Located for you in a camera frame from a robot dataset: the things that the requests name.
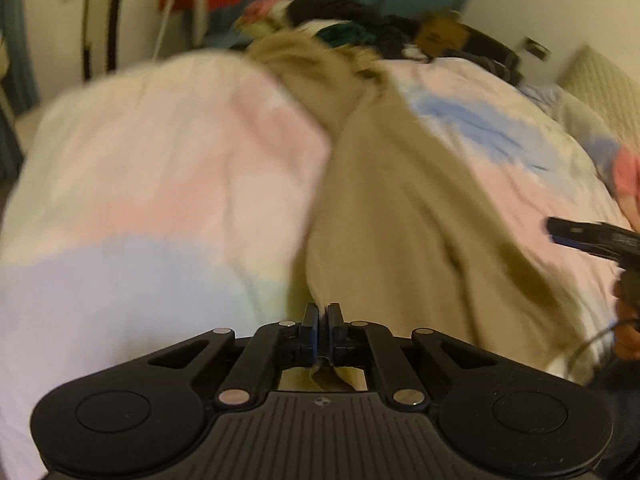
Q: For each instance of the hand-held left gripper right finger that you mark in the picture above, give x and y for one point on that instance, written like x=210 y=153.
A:
x=335 y=332

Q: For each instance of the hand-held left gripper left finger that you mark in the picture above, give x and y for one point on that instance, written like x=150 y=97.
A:
x=310 y=332

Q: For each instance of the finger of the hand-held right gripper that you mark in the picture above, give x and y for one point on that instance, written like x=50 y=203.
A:
x=575 y=226
x=582 y=246

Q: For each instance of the tan garment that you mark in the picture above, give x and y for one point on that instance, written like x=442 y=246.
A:
x=390 y=200

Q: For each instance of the pile of mixed clothes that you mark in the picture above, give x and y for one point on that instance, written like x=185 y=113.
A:
x=345 y=17

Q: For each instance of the person's right hand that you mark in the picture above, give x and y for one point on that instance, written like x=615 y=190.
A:
x=627 y=340

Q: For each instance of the black sofa chair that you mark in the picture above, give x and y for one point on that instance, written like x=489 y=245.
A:
x=492 y=55

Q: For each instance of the pastel tie-dye blanket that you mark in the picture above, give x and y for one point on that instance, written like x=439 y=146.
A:
x=165 y=200

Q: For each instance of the brown paper bag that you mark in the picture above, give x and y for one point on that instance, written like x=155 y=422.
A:
x=440 y=32

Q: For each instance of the garment steamer stand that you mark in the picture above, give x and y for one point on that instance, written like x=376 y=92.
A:
x=185 y=5

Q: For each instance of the black and white folded stand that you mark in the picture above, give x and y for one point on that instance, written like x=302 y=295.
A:
x=100 y=25

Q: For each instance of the wall socket with charger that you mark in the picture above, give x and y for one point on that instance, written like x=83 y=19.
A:
x=536 y=49

